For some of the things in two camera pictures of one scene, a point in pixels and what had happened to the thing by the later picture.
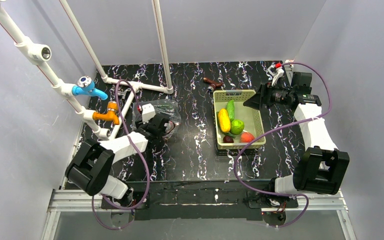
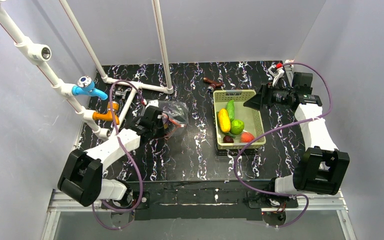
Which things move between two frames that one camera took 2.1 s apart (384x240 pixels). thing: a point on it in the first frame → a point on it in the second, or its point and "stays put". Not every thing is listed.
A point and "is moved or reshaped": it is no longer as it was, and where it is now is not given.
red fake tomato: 246,137 stays put
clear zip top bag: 168,109 is moved or reshaped
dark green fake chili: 227,134 stays put
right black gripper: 265,96 stays put
